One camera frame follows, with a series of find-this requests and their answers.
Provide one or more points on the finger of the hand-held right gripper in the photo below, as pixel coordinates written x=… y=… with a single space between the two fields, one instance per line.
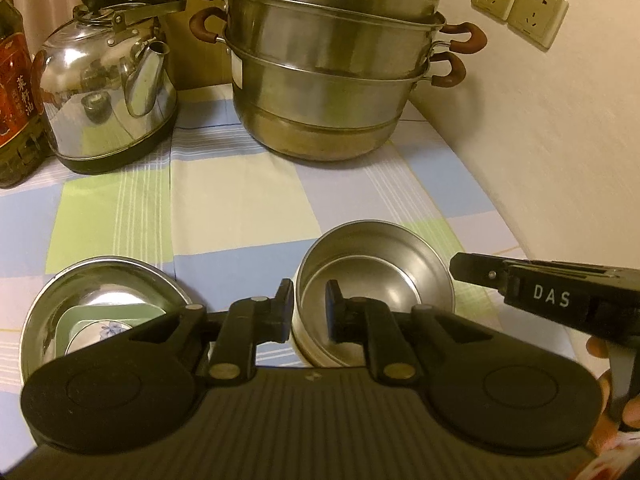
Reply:
x=475 y=270
x=560 y=265

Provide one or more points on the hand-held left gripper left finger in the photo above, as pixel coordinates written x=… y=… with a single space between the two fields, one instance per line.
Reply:
x=285 y=312

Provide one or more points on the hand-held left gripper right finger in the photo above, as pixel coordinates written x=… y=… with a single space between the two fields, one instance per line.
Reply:
x=332 y=310

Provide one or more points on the stainless steel bowl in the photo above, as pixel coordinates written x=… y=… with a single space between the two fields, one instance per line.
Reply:
x=380 y=270

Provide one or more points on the large round steel plate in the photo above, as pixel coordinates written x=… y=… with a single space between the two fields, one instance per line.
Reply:
x=105 y=280

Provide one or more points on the white floral saucer plate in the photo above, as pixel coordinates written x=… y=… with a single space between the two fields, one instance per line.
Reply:
x=100 y=335

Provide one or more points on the person's right hand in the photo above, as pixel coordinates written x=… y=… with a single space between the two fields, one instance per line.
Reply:
x=607 y=400

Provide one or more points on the pastel checkered tablecloth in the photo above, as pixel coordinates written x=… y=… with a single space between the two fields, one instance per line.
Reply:
x=240 y=210

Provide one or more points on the white red patterned clothing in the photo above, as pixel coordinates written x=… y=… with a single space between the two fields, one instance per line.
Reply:
x=615 y=460

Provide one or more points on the stacked steel steamer pot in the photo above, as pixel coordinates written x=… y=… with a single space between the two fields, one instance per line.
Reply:
x=320 y=70

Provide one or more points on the stainless steel kettle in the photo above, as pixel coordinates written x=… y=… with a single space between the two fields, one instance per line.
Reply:
x=85 y=90

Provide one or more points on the cooking oil bottle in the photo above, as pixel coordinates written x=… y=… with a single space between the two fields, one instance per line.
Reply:
x=17 y=105

